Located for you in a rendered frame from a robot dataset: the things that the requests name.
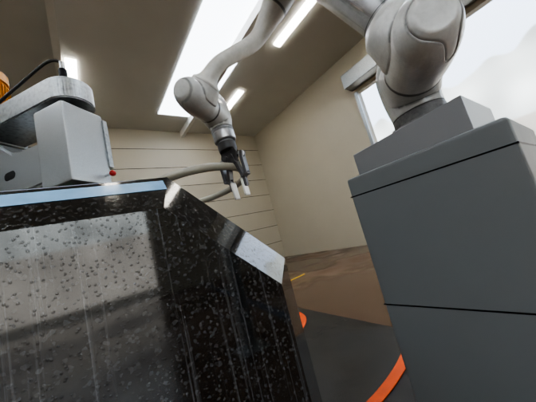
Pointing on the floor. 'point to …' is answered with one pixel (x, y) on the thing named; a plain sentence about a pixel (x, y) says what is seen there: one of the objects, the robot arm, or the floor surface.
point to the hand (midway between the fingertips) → (240, 189)
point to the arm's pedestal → (459, 262)
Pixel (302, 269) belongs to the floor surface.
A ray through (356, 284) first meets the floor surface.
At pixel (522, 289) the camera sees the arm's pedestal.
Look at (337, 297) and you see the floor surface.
